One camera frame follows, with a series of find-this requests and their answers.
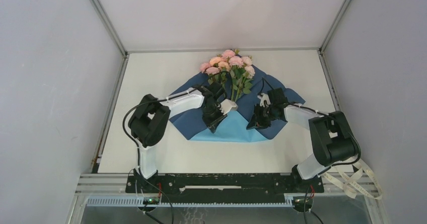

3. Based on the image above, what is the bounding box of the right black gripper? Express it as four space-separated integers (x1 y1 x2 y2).
246 103 276 130

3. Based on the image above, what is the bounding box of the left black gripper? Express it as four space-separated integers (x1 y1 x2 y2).
201 104 228 133

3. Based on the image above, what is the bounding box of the blue wrapping paper sheet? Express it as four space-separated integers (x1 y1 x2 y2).
169 66 306 143

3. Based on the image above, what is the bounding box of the pink flower bunch stem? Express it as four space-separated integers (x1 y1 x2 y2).
238 56 255 100

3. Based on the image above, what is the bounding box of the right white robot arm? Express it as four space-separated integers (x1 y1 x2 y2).
246 88 361 192

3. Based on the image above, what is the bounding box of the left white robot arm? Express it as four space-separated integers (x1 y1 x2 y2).
122 83 238 192

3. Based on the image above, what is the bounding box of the left circuit board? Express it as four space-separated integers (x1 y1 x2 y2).
143 198 160 205

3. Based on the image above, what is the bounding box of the white printed ribbon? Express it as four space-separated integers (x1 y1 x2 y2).
321 159 383 200

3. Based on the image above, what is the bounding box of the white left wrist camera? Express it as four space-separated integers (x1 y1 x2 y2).
220 99 238 115

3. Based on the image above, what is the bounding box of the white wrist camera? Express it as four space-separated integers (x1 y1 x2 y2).
257 93 271 108
220 99 238 115

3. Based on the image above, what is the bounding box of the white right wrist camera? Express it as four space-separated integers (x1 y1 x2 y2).
257 93 271 108

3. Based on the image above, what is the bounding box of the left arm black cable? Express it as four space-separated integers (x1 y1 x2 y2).
122 70 234 224

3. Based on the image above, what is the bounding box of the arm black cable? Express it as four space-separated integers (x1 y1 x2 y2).
257 78 362 167
122 70 234 224

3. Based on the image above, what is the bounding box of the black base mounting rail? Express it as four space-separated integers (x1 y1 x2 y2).
125 173 324 202

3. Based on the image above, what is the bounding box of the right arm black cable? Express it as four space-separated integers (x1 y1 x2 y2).
257 78 362 167

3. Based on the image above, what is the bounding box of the white slotted cable duct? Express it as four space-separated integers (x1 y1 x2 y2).
86 195 294 207

